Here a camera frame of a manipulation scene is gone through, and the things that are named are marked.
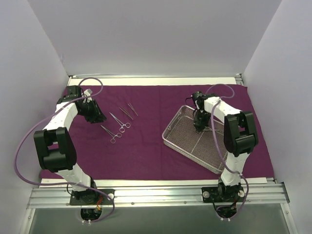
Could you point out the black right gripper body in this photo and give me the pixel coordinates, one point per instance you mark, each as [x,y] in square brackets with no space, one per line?
[201,121]

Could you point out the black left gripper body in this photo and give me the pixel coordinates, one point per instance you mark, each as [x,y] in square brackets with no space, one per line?
[96,112]

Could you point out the wire mesh instrument tray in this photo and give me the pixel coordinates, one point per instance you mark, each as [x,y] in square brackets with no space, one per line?
[181,136]

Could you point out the steel tweezers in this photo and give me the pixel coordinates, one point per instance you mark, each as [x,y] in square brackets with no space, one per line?
[132,108]
[126,113]

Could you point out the steel forceps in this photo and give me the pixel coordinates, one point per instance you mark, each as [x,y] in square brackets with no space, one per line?
[123,126]
[218,131]

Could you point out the steel surgical scissors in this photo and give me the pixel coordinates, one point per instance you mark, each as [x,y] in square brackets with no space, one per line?
[113,136]

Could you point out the purple cloth wrap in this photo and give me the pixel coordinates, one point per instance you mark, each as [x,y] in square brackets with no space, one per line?
[140,153]

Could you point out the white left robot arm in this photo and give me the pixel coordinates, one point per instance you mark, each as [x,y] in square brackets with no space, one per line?
[54,146]

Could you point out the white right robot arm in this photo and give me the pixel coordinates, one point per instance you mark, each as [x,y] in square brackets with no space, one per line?
[239,133]

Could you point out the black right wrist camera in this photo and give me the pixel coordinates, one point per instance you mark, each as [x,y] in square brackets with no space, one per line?
[195,96]

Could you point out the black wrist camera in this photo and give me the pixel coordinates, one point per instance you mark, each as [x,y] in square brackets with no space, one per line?
[195,96]
[74,92]

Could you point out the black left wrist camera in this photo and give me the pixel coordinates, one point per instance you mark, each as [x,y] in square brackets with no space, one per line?
[74,92]

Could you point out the aluminium right side rail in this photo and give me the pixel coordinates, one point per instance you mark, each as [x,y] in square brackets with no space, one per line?
[239,79]

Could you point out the aluminium back rail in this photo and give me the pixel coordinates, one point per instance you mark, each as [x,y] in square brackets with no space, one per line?
[152,76]

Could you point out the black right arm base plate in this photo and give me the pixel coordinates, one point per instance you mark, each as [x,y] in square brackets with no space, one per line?
[223,194]

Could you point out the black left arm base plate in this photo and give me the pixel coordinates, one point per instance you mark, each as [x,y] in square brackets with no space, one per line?
[91,197]

